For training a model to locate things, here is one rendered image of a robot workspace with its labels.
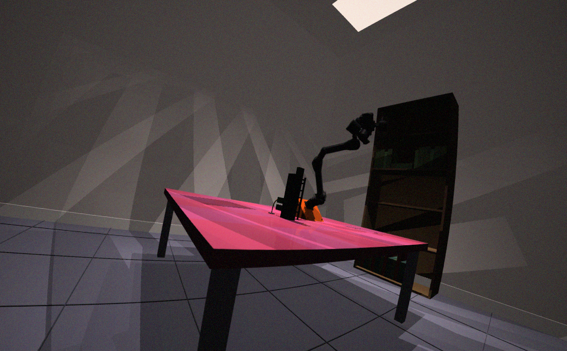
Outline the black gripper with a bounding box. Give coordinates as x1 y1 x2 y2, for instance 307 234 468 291
355 117 387 136

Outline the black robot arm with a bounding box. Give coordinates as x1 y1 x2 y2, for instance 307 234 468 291
305 113 375 210

